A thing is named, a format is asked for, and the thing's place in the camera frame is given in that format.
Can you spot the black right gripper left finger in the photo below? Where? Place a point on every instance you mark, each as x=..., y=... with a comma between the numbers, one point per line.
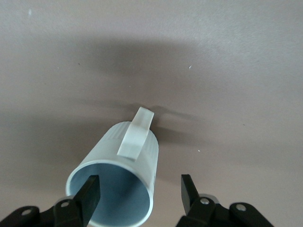
x=87, y=201

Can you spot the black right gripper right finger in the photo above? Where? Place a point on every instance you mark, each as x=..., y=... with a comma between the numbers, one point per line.
x=191, y=201

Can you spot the white ribbed mug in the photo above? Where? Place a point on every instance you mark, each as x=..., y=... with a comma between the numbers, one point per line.
x=106, y=151

